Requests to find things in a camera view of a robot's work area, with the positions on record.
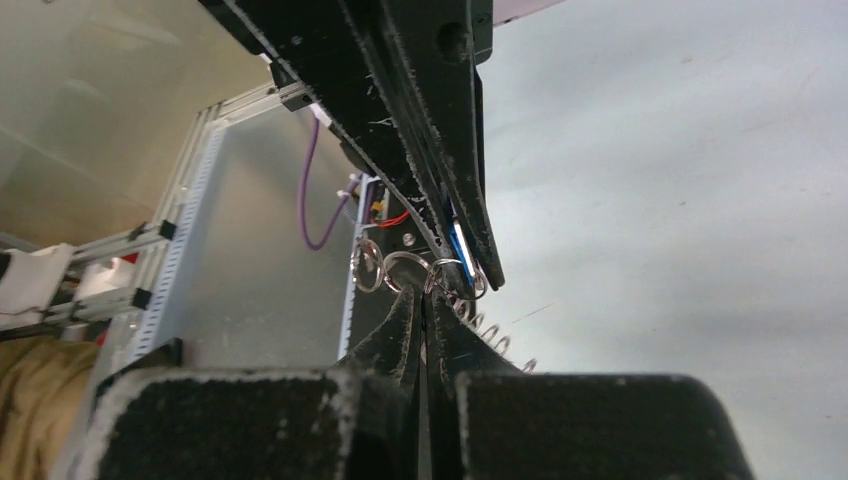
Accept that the blue tag key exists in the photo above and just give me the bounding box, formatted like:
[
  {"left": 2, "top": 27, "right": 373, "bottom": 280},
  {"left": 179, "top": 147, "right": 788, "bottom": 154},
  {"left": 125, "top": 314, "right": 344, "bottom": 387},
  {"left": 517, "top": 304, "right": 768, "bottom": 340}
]
[{"left": 444, "top": 199, "right": 479, "bottom": 298}]

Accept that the metal keyring disc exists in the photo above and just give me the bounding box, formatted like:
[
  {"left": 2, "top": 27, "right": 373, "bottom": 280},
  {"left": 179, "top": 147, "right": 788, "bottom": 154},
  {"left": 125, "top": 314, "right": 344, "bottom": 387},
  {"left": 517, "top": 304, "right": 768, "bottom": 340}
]
[{"left": 349, "top": 234, "right": 512, "bottom": 356}]

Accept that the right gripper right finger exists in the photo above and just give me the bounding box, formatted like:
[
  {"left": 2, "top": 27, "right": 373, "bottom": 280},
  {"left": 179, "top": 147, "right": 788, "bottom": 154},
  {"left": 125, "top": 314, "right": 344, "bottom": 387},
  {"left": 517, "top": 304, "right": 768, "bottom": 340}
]
[{"left": 423, "top": 295, "right": 753, "bottom": 479}]

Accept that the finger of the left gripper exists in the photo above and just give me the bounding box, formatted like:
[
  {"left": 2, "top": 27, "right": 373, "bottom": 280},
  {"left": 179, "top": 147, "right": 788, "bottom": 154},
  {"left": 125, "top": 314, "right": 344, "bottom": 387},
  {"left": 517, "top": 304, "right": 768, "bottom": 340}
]
[
  {"left": 202, "top": 1, "right": 454, "bottom": 258},
  {"left": 341, "top": 1, "right": 505, "bottom": 290}
]

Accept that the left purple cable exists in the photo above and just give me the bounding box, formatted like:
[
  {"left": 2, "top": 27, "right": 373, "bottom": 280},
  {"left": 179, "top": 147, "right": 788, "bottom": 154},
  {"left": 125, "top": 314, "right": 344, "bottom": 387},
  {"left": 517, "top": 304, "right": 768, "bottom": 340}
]
[{"left": 296, "top": 119, "right": 364, "bottom": 252}]

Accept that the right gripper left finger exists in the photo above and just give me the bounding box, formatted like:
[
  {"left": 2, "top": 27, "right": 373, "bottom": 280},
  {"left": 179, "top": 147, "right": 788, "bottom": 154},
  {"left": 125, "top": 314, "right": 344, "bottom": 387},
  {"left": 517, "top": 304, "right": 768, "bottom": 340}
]
[{"left": 71, "top": 287, "right": 420, "bottom": 479}]

